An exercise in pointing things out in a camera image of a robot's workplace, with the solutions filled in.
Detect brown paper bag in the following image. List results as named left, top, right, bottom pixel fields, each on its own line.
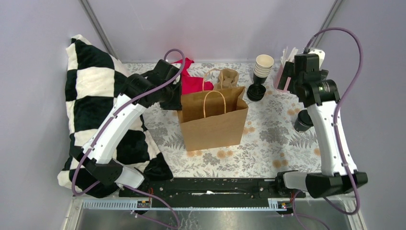
left=178, top=86, right=248, bottom=151

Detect black paper coffee cup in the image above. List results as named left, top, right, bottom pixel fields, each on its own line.
left=293, top=117, right=314, bottom=132

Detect black plastic cup lid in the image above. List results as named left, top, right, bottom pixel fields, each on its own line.
left=298, top=109, right=313, bottom=127

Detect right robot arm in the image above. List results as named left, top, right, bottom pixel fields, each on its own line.
left=274, top=53, right=368, bottom=198

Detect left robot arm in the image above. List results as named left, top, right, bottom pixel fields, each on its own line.
left=71, top=59, right=184, bottom=197

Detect pink straw holder cup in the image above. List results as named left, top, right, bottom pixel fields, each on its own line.
left=273, top=61, right=294, bottom=92

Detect red cloth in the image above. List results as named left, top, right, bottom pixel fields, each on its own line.
left=181, top=58, right=214, bottom=95

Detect stack of paper cups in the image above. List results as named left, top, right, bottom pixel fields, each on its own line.
left=253, top=54, right=274, bottom=84

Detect stack of black lids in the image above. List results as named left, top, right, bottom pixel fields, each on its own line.
left=247, top=84, right=266, bottom=102

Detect cardboard cup carrier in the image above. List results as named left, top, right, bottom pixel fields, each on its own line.
left=214, top=69, right=239, bottom=90

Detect black white checkered pillow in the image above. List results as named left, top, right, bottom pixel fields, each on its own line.
left=57, top=34, right=173, bottom=198

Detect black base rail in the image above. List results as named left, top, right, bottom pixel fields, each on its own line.
left=118, top=177, right=306, bottom=211

